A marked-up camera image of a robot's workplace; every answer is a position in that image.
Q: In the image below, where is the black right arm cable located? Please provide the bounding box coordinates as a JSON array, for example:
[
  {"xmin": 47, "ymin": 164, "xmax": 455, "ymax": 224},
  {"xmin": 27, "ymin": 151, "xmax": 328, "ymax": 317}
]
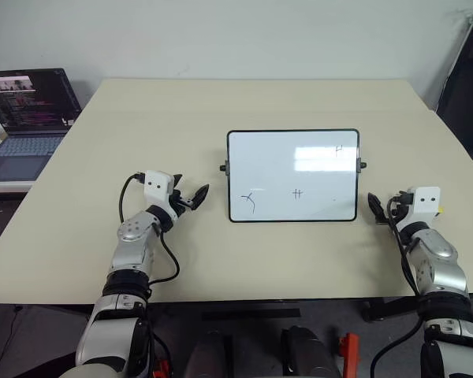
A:
[{"xmin": 371, "ymin": 191, "xmax": 423, "ymax": 372}]

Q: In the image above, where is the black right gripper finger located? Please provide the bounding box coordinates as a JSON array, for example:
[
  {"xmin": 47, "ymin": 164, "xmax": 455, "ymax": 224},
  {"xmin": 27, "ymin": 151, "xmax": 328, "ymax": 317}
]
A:
[{"xmin": 367, "ymin": 191, "xmax": 388, "ymax": 227}]

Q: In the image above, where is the red clamp part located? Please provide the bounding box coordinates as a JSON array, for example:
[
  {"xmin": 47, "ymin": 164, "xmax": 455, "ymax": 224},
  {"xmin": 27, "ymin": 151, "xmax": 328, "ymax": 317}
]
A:
[
  {"xmin": 152, "ymin": 358, "xmax": 171, "ymax": 378},
  {"xmin": 337, "ymin": 332, "xmax": 359, "ymax": 360}
]

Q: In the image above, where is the black chair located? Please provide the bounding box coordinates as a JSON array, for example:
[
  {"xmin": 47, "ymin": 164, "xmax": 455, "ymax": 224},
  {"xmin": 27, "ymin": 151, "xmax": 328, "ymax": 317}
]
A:
[{"xmin": 434, "ymin": 13, "xmax": 473, "ymax": 179}]

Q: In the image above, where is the dark rounded shape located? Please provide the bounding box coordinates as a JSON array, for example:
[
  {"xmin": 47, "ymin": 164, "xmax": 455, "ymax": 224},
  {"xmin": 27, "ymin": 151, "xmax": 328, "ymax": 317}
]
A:
[{"xmin": 280, "ymin": 324, "xmax": 342, "ymax": 378}]

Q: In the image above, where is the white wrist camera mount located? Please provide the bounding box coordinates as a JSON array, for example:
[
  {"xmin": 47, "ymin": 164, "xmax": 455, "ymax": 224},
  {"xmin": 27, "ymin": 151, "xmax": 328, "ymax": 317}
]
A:
[
  {"xmin": 411, "ymin": 186, "xmax": 443, "ymax": 227},
  {"xmin": 142, "ymin": 169, "xmax": 175, "ymax": 209}
]

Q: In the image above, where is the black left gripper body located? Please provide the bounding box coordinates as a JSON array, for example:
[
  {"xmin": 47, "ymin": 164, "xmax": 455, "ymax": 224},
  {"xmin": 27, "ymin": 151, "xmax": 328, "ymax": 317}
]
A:
[{"xmin": 166, "ymin": 188, "xmax": 193, "ymax": 217}]

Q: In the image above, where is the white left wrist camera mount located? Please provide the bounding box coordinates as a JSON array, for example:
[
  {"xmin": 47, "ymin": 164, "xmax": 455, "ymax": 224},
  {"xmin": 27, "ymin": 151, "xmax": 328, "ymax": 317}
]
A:
[{"xmin": 142, "ymin": 169, "xmax": 175, "ymax": 209}]

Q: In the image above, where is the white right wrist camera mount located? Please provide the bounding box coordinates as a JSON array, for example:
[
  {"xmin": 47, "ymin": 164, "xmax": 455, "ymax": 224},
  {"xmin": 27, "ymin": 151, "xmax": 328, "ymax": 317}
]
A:
[{"xmin": 411, "ymin": 186, "xmax": 443, "ymax": 227}]

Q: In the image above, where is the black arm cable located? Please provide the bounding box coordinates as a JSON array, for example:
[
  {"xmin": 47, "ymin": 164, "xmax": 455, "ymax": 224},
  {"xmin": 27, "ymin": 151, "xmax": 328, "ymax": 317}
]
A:
[
  {"xmin": 118, "ymin": 171, "xmax": 181, "ymax": 284},
  {"xmin": 371, "ymin": 191, "xmax": 423, "ymax": 372}
]

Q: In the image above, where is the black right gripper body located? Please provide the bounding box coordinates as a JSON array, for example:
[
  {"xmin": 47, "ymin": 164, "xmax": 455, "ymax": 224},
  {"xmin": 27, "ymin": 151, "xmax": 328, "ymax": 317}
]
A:
[{"xmin": 382, "ymin": 195, "xmax": 415, "ymax": 228}]

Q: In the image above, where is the black table leg foot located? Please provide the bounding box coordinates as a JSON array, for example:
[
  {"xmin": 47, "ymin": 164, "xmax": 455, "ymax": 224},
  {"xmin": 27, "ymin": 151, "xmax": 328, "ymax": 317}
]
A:
[{"xmin": 359, "ymin": 297, "xmax": 419, "ymax": 324}]

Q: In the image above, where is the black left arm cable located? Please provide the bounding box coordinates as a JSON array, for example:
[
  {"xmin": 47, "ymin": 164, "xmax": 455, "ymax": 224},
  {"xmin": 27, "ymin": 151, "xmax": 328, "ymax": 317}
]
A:
[{"xmin": 118, "ymin": 171, "xmax": 181, "ymax": 284}]

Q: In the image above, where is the whiteboard with black frame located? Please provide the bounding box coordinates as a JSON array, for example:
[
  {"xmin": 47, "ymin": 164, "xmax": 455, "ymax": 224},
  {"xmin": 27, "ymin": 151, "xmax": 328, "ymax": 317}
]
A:
[{"xmin": 219, "ymin": 128, "xmax": 367, "ymax": 224}]

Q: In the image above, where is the open grey laptop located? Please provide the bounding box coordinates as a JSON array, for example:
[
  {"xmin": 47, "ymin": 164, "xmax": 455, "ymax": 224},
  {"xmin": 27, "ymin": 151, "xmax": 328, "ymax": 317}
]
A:
[{"xmin": 0, "ymin": 68, "xmax": 82, "ymax": 183}]

